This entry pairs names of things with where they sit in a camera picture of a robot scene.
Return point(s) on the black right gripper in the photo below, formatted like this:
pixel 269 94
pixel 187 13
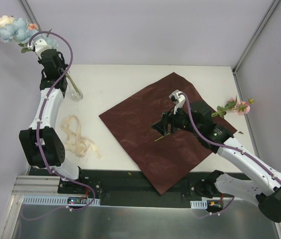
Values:
pixel 169 121

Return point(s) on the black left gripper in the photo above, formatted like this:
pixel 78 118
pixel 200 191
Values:
pixel 51 59

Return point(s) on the peach rose flower stem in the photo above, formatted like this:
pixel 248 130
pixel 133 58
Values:
pixel 33 26

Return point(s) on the cream ribbon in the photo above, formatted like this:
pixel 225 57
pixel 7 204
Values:
pixel 75 142

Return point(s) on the blue hydrangea flower stem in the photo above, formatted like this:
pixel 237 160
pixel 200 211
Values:
pixel 17 32

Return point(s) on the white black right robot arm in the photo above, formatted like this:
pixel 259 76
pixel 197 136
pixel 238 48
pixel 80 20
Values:
pixel 262 188

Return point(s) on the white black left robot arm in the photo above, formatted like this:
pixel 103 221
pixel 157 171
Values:
pixel 41 145

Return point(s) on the clear glass flask vase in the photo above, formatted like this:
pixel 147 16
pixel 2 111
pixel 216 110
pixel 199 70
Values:
pixel 74 91

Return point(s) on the pink blossom flower stem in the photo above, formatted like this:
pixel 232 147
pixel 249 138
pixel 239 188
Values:
pixel 232 105

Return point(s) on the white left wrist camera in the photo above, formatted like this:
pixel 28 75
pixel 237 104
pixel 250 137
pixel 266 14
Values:
pixel 39 46

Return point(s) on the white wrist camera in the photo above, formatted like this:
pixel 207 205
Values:
pixel 39 46
pixel 178 99

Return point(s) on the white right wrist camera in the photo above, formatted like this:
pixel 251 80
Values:
pixel 178 99

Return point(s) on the aluminium frame post left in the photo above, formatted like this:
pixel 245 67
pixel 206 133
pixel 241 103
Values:
pixel 41 33

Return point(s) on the aluminium frame post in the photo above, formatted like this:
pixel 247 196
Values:
pixel 41 33
pixel 257 34

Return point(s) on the white slotted cable duct right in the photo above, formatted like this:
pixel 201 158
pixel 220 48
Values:
pixel 206 203

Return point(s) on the white slotted cable duct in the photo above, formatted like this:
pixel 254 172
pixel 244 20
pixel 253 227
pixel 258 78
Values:
pixel 206 203
pixel 60 201

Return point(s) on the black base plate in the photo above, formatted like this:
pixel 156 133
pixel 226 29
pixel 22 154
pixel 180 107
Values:
pixel 133 189

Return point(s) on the aluminium rail left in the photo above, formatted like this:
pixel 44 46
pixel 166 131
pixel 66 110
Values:
pixel 36 185

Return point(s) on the white slotted cable duct left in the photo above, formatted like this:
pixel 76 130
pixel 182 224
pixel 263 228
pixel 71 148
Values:
pixel 60 201

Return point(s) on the aluminium frame post right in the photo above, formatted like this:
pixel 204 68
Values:
pixel 257 34

